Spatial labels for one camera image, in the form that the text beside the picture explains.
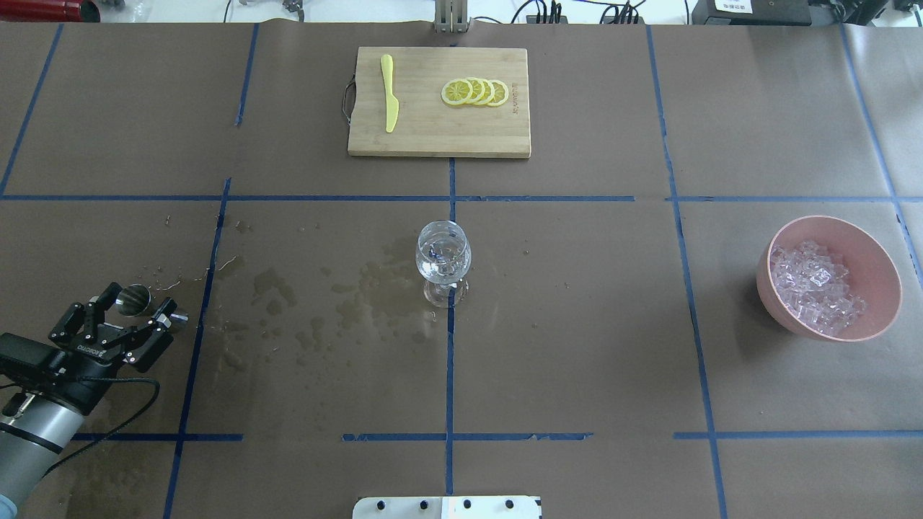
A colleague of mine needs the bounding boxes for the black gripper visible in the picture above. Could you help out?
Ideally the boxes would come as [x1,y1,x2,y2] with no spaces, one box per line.
[48,282,180,416]

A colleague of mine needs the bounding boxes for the steel jigger measuring cup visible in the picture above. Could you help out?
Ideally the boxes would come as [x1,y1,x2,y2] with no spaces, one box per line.
[115,285,189,332]

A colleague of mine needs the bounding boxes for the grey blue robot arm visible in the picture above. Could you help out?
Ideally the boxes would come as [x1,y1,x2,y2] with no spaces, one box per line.
[1,283,189,518]

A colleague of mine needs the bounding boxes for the clear wine glass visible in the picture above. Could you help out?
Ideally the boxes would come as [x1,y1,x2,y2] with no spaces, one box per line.
[415,220,472,309]

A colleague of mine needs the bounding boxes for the pile of clear ice cubes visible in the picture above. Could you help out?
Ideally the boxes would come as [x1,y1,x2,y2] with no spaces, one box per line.
[769,240,868,337]

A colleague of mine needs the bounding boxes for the red cylinder bottle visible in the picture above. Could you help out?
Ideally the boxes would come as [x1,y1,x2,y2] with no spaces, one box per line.
[1,1,101,23]

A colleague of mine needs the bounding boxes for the yellow plastic knife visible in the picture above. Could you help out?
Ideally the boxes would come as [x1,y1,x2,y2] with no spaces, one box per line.
[380,53,401,133]

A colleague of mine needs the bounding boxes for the bamboo cutting board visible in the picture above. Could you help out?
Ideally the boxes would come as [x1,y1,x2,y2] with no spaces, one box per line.
[348,46,533,159]

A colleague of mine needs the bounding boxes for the lemon slice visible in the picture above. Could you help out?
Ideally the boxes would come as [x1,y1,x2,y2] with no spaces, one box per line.
[487,79,510,107]
[475,79,495,106]
[441,79,474,106]
[465,78,488,105]

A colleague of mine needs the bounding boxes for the black power strip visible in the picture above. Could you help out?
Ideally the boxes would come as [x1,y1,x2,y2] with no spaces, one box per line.
[517,1,568,25]

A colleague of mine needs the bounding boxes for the black box device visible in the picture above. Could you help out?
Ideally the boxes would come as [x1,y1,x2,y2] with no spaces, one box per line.
[690,1,812,27]

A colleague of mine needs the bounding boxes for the pink bowl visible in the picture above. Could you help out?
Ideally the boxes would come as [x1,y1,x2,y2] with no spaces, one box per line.
[756,216,903,344]

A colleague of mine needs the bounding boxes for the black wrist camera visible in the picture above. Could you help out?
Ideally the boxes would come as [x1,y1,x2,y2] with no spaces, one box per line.
[1,333,63,386]

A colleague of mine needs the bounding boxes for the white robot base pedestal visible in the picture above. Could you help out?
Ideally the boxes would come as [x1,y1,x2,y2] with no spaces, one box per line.
[352,495,543,518]

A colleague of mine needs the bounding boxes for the grey metal bracket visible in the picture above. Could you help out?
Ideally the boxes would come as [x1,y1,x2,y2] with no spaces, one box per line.
[434,0,470,33]

